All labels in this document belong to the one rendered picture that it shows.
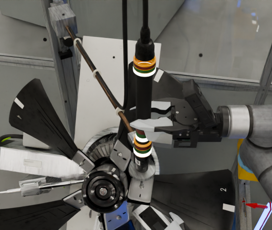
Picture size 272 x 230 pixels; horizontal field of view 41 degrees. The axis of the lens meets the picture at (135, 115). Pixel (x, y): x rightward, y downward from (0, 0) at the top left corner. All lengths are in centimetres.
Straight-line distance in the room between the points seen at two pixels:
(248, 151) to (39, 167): 65
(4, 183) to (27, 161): 139
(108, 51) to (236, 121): 57
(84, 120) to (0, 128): 108
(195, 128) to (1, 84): 135
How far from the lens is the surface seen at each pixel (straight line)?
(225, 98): 172
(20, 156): 122
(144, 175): 94
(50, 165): 119
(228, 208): 105
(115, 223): 107
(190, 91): 73
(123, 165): 100
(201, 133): 83
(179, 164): 212
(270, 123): 83
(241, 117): 81
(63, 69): 154
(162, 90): 95
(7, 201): 251
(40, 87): 99
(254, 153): 90
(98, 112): 123
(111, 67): 122
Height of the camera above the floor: 206
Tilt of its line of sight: 47 degrees down
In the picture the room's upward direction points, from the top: straight up
